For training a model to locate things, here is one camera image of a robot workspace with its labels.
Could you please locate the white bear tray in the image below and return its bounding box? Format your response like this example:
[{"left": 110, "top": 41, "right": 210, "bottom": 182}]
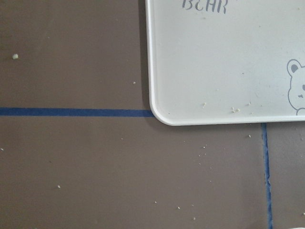
[{"left": 145, "top": 0, "right": 305, "bottom": 126}]

